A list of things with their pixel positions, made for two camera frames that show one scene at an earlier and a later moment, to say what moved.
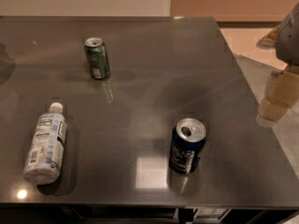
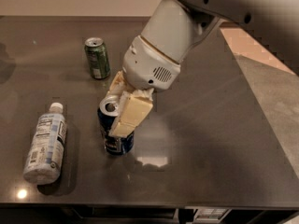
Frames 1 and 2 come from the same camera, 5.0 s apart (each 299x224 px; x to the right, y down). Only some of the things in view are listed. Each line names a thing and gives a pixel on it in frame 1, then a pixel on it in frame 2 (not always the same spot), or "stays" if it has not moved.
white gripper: [290, 42] -> [149, 65]
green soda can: [97, 58] stays
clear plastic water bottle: [46, 151] stays
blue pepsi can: [188, 139] -> [107, 112]
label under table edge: [210, 213] stays
